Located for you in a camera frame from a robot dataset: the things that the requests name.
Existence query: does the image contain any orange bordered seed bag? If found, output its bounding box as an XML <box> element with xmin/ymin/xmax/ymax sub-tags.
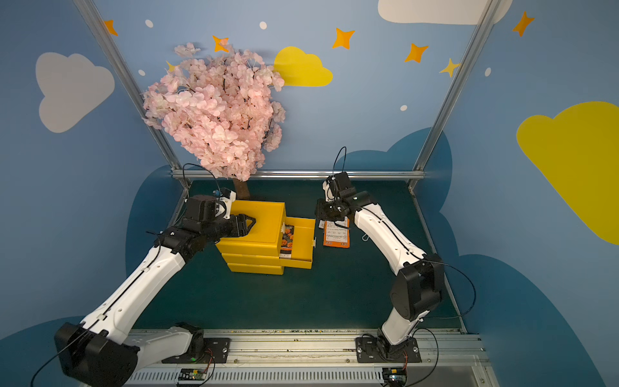
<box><xmin>323</xmin><ymin>219</ymin><xmax>351</xmax><ymax>248</ymax></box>

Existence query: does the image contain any yellow plastic drawer cabinet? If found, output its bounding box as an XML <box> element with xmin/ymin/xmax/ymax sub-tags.
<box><xmin>217</xmin><ymin>200</ymin><xmax>285</xmax><ymax>275</ymax></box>

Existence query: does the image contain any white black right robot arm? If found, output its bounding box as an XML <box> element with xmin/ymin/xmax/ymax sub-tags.
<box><xmin>315</xmin><ymin>172</ymin><xmax>445</xmax><ymax>352</ymax></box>

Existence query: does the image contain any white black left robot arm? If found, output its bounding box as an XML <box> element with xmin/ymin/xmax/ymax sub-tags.
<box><xmin>54</xmin><ymin>189</ymin><xmax>256</xmax><ymax>386</ymax></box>

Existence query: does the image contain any pink blossom artificial tree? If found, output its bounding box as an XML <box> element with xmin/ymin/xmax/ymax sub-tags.
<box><xmin>143</xmin><ymin>43</ymin><xmax>285</xmax><ymax>200</ymax></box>

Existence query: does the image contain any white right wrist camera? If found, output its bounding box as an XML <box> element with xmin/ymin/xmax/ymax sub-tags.
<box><xmin>322</xmin><ymin>180</ymin><xmax>335</xmax><ymax>202</ymax></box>

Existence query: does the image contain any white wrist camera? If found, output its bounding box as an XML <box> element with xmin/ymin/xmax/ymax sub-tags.
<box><xmin>217</xmin><ymin>188</ymin><xmax>236</xmax><ymax>219</ymax></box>
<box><xmin>322</xmin><ymin>180</ymin><xmax>335</xmax><ymax>202</ymax></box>

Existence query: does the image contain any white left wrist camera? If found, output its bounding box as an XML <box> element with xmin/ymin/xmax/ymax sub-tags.
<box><xmin>217</xmin><ymin>188</ymin><xmax>236</xmax><ymax>219</ymax></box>

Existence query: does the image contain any aluminium frame rail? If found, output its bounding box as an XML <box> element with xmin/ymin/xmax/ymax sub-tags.
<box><xmin>171</xmin><ymin>169</ymin><xmax>425</xmax><ymax>181</ymax></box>

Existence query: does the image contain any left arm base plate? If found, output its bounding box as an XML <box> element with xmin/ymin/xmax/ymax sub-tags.
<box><xmin>169</xmin><ymin>338</ymin><xmax>231</xmax><ymax>364</ymax></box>

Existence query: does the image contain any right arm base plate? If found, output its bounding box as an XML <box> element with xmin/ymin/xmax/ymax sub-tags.
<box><xmin>355</xmin><ymin>334</ymin><xmax>422</xmax><ymax>363</ymax></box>

